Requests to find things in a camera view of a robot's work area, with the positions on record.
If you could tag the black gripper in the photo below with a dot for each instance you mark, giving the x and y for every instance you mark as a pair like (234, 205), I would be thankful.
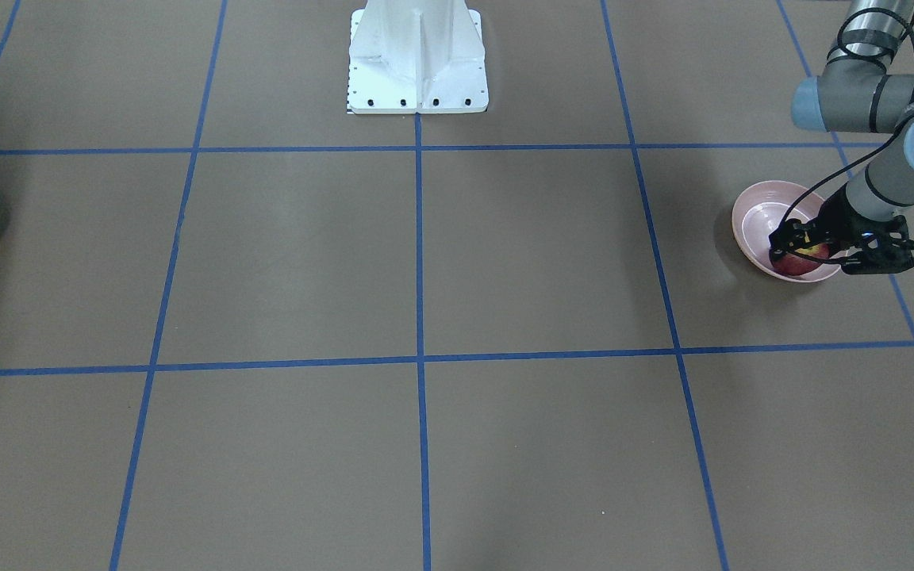
(835, 217)

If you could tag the red apple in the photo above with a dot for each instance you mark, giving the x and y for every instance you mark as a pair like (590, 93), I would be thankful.
(804, 261)

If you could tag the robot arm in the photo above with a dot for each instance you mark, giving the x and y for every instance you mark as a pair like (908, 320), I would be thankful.
(867, 86)

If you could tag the pink plate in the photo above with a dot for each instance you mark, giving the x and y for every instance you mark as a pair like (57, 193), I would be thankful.
(759, 210)

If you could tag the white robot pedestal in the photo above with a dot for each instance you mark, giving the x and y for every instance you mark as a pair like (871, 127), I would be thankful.
(416, 57)

